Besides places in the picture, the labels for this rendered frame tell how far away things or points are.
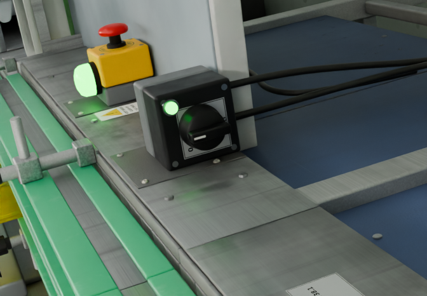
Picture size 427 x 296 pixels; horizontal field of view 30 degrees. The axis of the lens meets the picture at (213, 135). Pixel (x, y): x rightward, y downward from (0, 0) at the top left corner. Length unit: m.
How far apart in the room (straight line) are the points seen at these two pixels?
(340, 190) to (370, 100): 0.30
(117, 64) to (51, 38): 0.50
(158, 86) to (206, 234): 0.21
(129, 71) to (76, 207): 0.29
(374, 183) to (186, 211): 0.17
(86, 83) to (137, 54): 0.08
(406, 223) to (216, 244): 0.16
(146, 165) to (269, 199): 0.17
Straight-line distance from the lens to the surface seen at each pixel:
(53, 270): 0.86
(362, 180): 0.72
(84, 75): 1.06
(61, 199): 0.84
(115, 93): 1.06
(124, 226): 0.74
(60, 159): 0.91
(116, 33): 1.06
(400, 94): 1.00
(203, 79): 0.80
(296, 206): 0.68
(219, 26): 0.82
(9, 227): 1.60
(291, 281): 0.57
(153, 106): 0.78
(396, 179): 0.73
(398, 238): 0.65
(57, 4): 1.53
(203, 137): 0.76
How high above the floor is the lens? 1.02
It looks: 17 degrees down
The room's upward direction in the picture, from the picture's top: 106 degrees counter-clockwise
